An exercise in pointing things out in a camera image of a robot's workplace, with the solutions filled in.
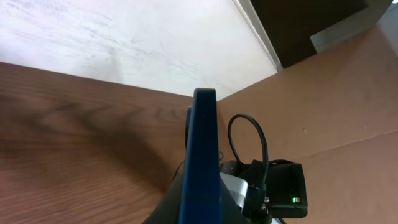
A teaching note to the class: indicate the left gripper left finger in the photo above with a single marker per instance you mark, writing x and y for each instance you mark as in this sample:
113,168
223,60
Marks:
167,211

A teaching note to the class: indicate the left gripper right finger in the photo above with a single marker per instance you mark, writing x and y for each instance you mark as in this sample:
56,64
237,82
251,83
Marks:
231,213

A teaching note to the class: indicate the blue Galaxy smartphone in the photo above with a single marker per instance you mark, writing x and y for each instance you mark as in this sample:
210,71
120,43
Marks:
200,198

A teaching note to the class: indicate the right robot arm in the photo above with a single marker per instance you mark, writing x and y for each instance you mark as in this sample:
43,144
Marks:
282,194

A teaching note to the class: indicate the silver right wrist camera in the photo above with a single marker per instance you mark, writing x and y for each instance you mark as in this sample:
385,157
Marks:
237,187

